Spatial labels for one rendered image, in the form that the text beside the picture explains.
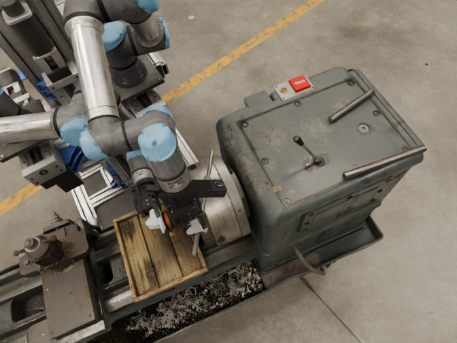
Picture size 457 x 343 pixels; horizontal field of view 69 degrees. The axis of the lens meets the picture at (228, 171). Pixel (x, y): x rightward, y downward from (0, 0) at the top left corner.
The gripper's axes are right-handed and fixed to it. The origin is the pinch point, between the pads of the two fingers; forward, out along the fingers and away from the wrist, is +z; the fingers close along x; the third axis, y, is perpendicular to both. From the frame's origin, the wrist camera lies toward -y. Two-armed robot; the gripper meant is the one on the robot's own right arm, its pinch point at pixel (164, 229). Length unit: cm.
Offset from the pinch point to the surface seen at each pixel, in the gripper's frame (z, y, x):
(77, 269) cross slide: -3.3, 37.3, -13.1
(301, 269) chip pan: 23, -49, -56
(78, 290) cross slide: 4.8, 38.1, -13.1
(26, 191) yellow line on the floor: -116, 107, -110
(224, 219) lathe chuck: 8.0, -20.1, 8.1
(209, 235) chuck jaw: 9.0, -13.7, 1.7
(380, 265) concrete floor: 33, -106, -111
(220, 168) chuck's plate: -7.4, -25.3, 13.1
